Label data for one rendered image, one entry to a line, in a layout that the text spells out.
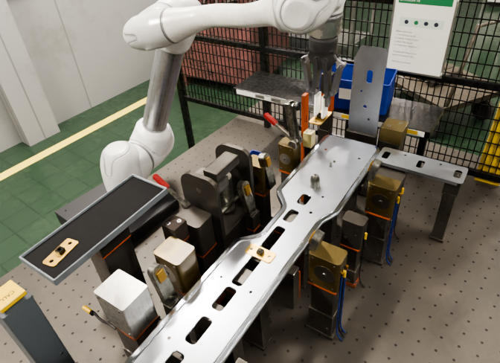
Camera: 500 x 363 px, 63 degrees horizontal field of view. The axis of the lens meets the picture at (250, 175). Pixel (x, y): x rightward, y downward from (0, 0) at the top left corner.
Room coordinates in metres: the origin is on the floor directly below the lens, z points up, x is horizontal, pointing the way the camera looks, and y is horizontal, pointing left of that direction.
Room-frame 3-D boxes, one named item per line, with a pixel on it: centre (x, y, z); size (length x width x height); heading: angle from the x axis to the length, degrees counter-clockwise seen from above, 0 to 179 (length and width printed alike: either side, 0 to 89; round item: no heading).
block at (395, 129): (1.28, -0.55, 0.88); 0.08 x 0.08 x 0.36; 54
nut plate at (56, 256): (0.68, 0.46, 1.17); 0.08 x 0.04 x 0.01; 153
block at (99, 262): (0.78, 0.40, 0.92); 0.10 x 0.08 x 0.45; 144
